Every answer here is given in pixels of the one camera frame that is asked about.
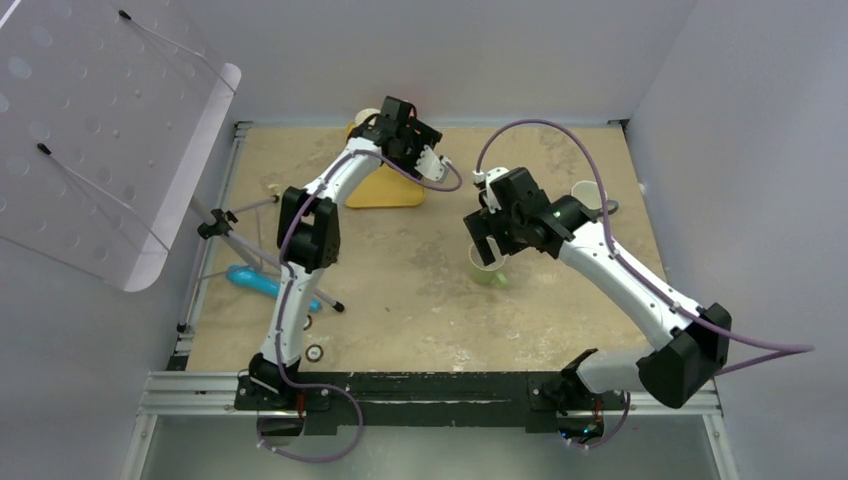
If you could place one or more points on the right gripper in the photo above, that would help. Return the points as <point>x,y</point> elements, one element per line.
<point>483,223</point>

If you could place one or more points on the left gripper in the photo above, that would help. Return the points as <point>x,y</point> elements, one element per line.
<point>426,136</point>

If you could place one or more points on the light green mug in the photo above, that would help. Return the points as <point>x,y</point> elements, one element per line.
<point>491,274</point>

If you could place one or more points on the cream white mug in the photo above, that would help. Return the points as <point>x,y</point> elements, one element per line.
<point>364,118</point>

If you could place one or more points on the grey-blue mug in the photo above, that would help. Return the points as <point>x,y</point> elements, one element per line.
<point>588,194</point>

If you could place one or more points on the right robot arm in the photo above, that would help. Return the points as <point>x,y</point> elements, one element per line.
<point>683,350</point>

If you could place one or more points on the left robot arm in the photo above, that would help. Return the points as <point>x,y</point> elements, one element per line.
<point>309,237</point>

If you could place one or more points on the yellow plastic tray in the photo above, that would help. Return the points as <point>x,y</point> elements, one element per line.
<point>386,188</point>

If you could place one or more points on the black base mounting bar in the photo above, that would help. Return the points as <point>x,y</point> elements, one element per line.
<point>537,402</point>

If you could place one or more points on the blue cylindrical toy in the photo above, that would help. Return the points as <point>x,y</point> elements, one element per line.
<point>246,277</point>

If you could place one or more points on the translucent perforated panel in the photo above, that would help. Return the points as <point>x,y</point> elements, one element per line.
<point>109,114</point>

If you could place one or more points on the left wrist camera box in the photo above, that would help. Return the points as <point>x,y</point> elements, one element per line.
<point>431,166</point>

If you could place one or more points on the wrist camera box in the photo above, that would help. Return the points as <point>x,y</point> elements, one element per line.
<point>483,181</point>
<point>431,166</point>

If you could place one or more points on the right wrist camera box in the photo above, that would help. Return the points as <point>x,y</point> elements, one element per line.
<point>483,181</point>

